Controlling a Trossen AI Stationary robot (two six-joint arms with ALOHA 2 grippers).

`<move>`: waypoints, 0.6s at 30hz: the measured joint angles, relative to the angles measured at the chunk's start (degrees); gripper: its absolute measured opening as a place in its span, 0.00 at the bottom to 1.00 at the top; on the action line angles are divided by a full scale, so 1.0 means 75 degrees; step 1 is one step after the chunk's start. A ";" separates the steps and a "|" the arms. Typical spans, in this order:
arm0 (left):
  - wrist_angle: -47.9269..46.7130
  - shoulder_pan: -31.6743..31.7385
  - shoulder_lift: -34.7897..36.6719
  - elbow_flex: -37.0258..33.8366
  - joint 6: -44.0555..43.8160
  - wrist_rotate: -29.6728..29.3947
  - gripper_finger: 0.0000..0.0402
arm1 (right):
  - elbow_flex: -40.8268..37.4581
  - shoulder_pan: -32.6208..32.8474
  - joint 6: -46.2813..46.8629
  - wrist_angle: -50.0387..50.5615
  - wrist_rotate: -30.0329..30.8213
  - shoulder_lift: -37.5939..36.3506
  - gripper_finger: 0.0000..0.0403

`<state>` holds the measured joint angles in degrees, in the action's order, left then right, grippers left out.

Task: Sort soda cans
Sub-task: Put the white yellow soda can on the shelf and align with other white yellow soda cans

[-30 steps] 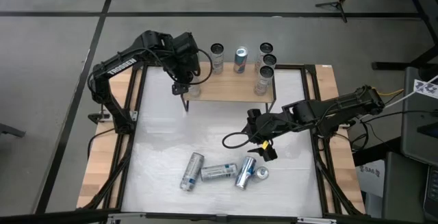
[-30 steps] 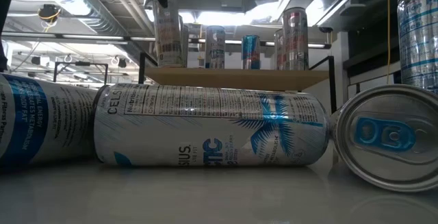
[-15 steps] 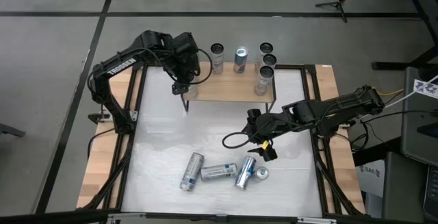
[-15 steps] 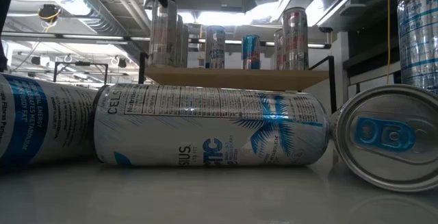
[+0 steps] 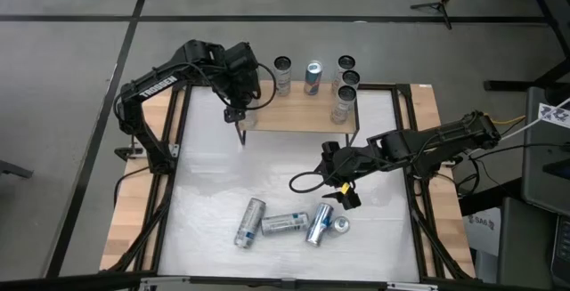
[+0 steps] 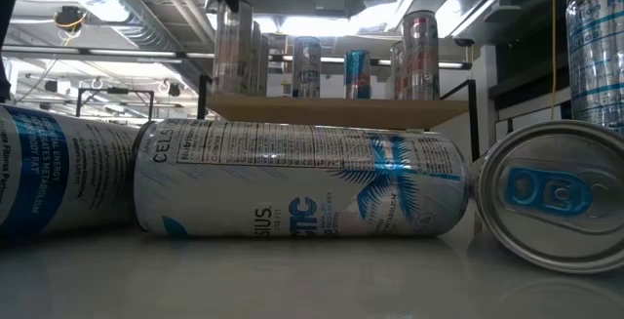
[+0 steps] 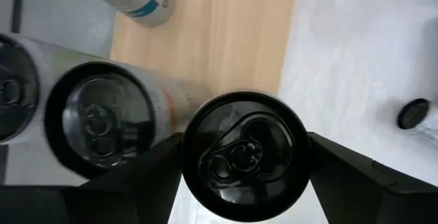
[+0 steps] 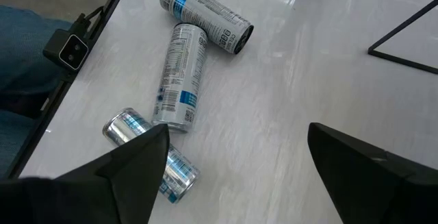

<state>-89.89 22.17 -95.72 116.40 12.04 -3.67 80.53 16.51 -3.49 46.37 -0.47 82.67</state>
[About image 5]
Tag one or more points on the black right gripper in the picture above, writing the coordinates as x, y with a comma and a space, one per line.
352, 164

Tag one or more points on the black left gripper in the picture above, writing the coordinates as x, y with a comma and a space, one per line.
242, 75

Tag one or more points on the Celsius can red print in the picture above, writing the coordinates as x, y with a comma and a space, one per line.
346, 62
351, 77
343, 108

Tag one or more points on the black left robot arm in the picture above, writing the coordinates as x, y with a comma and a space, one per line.
156, 86

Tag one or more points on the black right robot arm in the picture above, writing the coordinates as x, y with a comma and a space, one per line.
445, 139

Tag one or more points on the small silver can blue text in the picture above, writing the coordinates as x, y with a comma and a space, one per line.
340, 225

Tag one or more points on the tall silver blue can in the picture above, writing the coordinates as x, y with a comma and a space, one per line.
319, 225

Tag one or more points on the wooden shelf black legs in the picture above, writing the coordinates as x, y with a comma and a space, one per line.
303, 113

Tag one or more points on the silver mounting plate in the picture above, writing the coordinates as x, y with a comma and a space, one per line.
173, 150

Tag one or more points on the white table cover sheet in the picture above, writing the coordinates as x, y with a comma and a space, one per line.
267, 260

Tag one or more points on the white labelled box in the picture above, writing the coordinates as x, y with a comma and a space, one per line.
483, 226

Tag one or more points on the black tripod stand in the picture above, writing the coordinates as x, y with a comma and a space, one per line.
438, 4

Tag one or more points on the grey equipment cabinet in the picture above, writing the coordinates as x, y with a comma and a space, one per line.
539, 180

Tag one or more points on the dark grey box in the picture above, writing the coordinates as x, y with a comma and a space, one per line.
525, 246

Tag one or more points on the black screen device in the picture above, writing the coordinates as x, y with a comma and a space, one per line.
559, 168

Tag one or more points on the white tag blue print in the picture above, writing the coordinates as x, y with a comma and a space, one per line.
554, 115

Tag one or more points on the grey furniture foot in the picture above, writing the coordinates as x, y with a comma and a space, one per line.
15, 169

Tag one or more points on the black keypad device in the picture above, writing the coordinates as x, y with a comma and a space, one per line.
563, 246

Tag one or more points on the black aluminium table frame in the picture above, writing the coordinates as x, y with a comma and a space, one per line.
414, 237

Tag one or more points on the black desk leg frame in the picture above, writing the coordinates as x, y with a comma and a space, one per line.
512, 85

